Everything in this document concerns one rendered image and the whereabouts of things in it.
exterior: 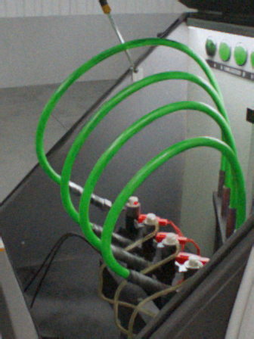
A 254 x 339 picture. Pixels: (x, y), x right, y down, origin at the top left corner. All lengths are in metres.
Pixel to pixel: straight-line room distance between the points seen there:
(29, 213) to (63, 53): 6.42
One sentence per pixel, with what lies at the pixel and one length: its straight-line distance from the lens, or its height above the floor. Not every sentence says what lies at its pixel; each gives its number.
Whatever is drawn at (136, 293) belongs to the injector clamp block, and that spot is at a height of 0.98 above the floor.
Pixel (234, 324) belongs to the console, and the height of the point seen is 1.10.
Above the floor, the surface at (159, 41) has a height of 1.42.
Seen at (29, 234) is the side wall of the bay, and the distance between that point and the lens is 1.32.
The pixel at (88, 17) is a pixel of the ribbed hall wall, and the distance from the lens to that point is 7.69.
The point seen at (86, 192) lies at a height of 1.23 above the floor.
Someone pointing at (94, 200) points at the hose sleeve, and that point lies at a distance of 0.96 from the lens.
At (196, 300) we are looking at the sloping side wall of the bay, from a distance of 0.70.
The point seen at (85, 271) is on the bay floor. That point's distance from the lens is 1.33.
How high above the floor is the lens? 1.53
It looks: 19 degrees down
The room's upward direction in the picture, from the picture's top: straight up
